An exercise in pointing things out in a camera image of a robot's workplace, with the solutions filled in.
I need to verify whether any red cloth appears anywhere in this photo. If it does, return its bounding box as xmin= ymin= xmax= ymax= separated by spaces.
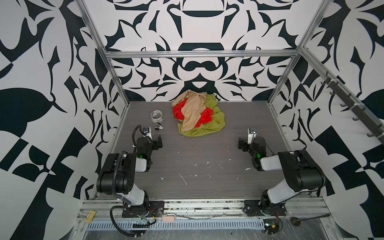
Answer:
xmin=173 ymin=98 xmax=214 ymax=128

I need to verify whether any beige cloth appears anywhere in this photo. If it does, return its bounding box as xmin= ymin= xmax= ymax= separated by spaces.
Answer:
xmin=172 ymin=90 xmax=207 ymax=132

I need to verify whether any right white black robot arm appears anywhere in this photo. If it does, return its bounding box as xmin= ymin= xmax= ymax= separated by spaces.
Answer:
xmin=238 ymin=137 xmax=326 ymax=211

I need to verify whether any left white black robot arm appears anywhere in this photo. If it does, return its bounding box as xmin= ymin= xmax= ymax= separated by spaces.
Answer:
xmin=97 ymin=136 xmax=163 ymax=208

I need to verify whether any green cloth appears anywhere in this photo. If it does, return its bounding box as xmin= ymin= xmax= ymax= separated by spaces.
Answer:
xmin=177 ymin=95 xmax=226 ymax=137

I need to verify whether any pink eraser block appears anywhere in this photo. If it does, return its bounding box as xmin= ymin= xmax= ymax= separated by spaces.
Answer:
xmin=161 ymin=214 xmax=176 ymax=223

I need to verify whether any small electronics board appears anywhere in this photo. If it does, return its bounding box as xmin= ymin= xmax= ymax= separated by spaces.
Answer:
xmin=263 ymin=219 xmax=283 ymax=236

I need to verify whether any black round plug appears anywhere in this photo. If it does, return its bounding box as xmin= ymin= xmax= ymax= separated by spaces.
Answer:
xmin=290 ymin=217 xmax=302 ymax=227

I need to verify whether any yellow tape piece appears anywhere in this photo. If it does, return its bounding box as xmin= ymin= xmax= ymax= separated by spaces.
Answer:
xmin=85 ymin=210 xmax=96 ymax=224

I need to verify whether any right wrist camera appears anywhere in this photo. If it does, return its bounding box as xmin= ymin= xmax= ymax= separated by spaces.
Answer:
xmin=247 ymin=128 xmax=257 ymax=145

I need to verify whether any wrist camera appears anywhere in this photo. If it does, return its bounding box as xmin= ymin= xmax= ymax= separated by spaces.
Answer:
xmin=247 ymin=128 xmax=257 ymax=145
xmin=142 ymin=127 xmax=153 ymax=140

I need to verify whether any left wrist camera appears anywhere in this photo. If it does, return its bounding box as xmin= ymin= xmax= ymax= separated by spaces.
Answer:
xmin=142 ymin=127 xmax=153 ymax=140

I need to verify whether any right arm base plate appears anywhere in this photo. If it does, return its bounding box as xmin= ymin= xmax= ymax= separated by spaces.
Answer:
xmin=243 ymin=200 xmax=287 ymax=217

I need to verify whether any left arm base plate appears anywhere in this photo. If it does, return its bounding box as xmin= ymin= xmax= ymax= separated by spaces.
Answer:
xmin=122 ymin=201 xmax=165 ymax=218

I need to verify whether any black corrugated cable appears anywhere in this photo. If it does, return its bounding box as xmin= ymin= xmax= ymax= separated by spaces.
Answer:
xmin=109 ymin=205 xmax=157 ymax=238

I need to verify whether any white slotted cable duct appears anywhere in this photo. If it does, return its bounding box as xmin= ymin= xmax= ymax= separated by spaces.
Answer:
xmin=86 ymin=218 xmax=266 ymax=231

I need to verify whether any black wall hook rack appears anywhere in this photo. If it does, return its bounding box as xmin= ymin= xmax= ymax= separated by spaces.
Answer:
xmin=322 ymin=71 xmax=384 ymax=145

